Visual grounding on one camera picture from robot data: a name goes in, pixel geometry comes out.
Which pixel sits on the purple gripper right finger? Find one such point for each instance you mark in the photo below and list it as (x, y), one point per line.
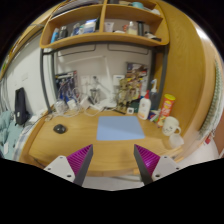
(153, 167)

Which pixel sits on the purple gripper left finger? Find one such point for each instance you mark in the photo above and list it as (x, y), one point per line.
(73, 167)

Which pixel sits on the black computer mouse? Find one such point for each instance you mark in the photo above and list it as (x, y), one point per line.
(60, 129)

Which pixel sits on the blue mouse pad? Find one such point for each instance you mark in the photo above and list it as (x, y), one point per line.
(116, 128)

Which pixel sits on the white mug with face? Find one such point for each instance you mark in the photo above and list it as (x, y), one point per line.
(171, 126)

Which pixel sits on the white glue bottle red cap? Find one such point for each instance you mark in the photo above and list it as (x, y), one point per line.
(144, 106)

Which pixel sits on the small white clock cube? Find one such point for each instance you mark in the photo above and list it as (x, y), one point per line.
(130, 110)

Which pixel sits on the dark spray bottle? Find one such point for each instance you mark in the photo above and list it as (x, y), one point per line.
(154, 94)

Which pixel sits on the red yellow chips can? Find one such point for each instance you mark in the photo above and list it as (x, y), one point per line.
(166, 108)

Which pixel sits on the teal blanket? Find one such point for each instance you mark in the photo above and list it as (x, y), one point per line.
(9, 136)

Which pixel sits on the wooden mechanical model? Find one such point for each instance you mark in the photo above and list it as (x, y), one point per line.
(129, 90)

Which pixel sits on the blue boxed item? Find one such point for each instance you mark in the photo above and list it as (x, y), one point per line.
(67, 86)

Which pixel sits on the white cup on shelf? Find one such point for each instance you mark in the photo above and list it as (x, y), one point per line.
(108, 26)

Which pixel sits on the black bottle on shelf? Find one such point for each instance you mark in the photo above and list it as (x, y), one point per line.
(140, 28)

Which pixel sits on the wooden wall shelf unit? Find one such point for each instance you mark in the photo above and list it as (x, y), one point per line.
(70, 25)

